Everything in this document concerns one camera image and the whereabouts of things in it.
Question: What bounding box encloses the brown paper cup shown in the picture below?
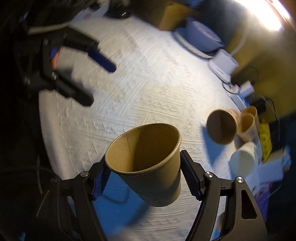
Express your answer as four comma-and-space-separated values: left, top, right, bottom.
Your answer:
206, 109, 240, 145
105, 123, 182, 207

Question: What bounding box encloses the white paper cup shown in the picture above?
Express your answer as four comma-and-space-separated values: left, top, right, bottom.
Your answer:
229, 142, 257, 176

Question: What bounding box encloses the patterned brown cup front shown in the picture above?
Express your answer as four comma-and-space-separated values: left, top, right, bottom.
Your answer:
237, 113, 259, 144

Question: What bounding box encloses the patterned brown cup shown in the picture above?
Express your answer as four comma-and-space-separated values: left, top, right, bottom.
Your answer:
241, 105, 260, 131
237, 113, 259, 144

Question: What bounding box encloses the patterned brown cup rear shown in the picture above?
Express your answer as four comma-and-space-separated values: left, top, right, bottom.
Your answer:
241, 105, 260, 131

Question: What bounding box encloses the white plastic basket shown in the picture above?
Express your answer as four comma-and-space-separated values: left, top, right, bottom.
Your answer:
259, 149, 292, 183

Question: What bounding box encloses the yellow snack bag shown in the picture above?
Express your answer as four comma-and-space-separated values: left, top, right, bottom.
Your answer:
258, 123, 273, 162

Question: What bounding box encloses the white textured tablecloth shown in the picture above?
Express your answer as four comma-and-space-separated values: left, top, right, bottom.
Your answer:
38, 9, 265, 241

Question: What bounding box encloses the cardboard box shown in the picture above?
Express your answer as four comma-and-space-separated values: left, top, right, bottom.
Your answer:
131, 0, 192, 31

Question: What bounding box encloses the white power strip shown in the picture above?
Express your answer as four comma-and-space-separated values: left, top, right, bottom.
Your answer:
230, 94, 249, 111

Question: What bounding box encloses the black power adapter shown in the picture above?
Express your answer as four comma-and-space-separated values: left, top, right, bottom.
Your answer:
250, 98, 267, 115

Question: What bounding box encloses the lavender bowl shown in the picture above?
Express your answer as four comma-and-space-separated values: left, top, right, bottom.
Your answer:
185, 18, 224, 52

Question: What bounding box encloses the white plate under bowl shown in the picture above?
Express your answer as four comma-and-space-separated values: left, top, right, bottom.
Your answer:
173, 28, 217, 59

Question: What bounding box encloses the yellow curtain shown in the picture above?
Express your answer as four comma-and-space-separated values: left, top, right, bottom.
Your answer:
226, 17, 295, 118

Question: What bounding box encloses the white desk lamp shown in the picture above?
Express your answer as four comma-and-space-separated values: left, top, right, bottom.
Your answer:
208, 1, 295, 83

